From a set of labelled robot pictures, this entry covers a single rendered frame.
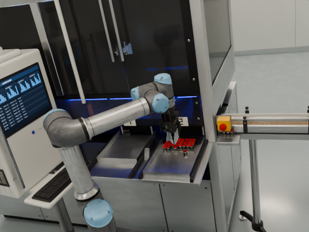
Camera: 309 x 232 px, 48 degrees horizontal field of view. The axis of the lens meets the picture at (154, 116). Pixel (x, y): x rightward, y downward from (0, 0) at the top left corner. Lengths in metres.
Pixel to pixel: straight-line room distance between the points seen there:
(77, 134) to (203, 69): 0.88
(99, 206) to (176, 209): 1.04
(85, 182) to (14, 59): 0.87
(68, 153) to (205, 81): 0.86
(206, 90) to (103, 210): 0.88
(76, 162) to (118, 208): 1.22
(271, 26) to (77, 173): 5.41
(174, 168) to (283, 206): 1.31
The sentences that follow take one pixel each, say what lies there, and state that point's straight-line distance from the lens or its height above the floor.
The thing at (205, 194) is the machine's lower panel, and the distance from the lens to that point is 2.36.
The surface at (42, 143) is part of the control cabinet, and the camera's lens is 2.27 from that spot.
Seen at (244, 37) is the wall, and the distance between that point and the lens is 6.63.
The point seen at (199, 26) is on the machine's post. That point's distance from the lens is 1.87.
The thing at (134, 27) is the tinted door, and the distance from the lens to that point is 1.99.
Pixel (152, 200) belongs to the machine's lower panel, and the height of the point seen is 0.39.
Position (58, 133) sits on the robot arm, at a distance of 1.36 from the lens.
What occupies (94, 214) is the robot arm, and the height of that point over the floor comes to 1.01.
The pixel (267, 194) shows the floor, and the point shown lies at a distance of 3.13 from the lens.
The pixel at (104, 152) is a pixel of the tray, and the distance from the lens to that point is 2.21.
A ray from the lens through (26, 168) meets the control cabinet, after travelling 2.21.
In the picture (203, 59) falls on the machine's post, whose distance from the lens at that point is 1.92.
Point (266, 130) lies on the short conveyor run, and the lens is 2.17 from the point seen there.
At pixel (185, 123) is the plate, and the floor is 1.01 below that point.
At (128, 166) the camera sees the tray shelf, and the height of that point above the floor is 0.88.
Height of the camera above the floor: 1.94
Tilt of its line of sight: 25 degrees down
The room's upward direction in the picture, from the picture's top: 10 degrees counter-clockwise
